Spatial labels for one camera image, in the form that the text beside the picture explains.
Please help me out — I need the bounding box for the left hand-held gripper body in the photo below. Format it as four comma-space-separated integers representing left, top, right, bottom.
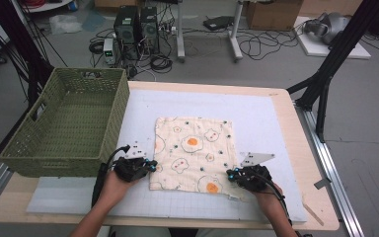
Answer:
113, 140, 150, 183

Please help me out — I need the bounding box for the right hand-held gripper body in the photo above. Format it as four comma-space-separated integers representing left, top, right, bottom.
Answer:
234, 151, 276, 194

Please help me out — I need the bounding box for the person's right hand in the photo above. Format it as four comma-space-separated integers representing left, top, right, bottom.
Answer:
254, 182, 286, 215

